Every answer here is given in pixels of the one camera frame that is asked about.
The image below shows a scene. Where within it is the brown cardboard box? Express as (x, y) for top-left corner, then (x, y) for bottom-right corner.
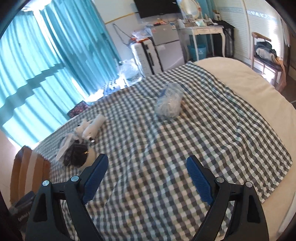
(10, 146), (51, 204)

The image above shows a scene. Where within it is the black white patterned pouch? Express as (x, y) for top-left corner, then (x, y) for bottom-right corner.
(56, 133), (97, 170)

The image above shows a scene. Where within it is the white crumpled cloth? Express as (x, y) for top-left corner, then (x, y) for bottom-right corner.
(74, 118), (90, 137)

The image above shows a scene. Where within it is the white tube bottle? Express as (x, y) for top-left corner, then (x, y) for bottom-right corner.
(82, 114), (107, 143)

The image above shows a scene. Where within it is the dark floral bag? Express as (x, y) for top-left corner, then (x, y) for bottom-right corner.
(67, 101), (91, 118)

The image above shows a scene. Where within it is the checkered bed cloth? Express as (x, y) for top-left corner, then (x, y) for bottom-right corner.
(36, 58), (295, 240)

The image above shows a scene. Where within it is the clear plastic bag bundle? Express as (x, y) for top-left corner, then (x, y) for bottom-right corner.
(155, 82), (184, 118)

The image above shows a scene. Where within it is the wooden chair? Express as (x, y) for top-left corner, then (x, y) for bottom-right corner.
(250, 32), (287, 92)

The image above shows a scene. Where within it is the teal window curtain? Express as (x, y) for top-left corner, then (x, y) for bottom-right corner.
(1, 1), (120, 146)

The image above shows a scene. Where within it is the teal waste bin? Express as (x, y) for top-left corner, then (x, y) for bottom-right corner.
(187, 44), (207, 61)

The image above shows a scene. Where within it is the white suitcase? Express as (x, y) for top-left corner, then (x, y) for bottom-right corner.
(130, 38), (163, 77)

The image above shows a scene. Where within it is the white vanity desk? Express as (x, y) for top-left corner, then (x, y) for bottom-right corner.
(179, 25), (226, 61)

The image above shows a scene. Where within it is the silver mini fridge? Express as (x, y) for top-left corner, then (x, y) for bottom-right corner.
(150, 23), (185, 71)

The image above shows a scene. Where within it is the oval vanity mirror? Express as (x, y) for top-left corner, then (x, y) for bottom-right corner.
(178, 0), (202, 20)

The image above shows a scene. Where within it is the black wall television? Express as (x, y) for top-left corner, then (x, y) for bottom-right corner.
(134, 0), (180, 19)

